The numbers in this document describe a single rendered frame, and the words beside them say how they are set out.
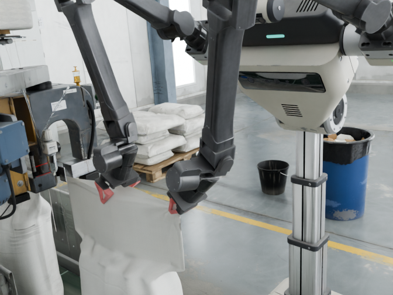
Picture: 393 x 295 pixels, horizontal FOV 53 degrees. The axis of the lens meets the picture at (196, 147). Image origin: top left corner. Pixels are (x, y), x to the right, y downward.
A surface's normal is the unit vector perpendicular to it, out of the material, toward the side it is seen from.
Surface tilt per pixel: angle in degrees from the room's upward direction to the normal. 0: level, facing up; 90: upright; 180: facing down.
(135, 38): 90
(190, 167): 26
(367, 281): 0
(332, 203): 93
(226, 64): 116
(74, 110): 90
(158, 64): 90
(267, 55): 40
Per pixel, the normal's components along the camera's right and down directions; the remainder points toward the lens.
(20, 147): 0.97, 0.00
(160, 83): -0.62, 0.26
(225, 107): 0.47, 0.61
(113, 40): 0.78, 0.12
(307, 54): -0.47, -0.57
